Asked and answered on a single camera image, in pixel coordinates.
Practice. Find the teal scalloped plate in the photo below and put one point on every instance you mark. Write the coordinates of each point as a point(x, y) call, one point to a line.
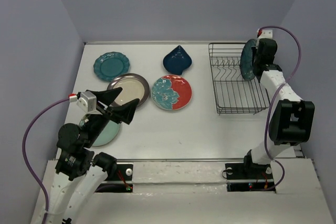
point(111, 65)

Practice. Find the black wire dish rack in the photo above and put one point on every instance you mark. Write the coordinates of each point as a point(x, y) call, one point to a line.
point(233, 94)

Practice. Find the red teal floral plate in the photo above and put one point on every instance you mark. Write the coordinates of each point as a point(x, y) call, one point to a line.
point(171, 92)

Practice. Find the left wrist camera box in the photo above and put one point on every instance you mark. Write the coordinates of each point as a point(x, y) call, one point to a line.
point(87, 101)

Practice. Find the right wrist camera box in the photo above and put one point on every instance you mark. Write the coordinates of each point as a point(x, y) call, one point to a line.
point(265, 33)

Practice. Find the navy leaf shaped dish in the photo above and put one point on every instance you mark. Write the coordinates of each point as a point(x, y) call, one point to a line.
point(177, 61)

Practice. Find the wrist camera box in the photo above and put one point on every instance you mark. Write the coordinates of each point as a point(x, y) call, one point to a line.
point(87, 101)
point(265, 33)

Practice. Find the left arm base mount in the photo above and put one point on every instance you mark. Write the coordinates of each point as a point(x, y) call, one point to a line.
point(120, 181)

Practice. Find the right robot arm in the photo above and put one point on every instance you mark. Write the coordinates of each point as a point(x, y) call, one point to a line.
point(289, 118)

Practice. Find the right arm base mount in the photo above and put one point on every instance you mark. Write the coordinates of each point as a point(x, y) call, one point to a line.
point(241, 178)

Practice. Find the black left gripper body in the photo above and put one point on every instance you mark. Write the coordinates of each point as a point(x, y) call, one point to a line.
point(96, 123)

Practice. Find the silver rimmed cream plate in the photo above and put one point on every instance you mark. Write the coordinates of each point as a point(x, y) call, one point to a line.
point(133, 85)

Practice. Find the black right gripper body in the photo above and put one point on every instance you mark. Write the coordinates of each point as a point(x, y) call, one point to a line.
point(256, 56)

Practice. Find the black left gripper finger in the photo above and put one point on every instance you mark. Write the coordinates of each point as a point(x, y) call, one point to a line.
point(108, 97)
point(124, 113)

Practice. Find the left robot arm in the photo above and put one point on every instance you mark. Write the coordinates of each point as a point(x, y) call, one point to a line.
point(79, 172)

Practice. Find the light green round plate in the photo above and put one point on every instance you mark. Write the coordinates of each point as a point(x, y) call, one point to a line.
point(109, 132)

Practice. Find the dark teal round plate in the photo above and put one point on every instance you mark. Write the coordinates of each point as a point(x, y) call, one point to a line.
point(246, 60)

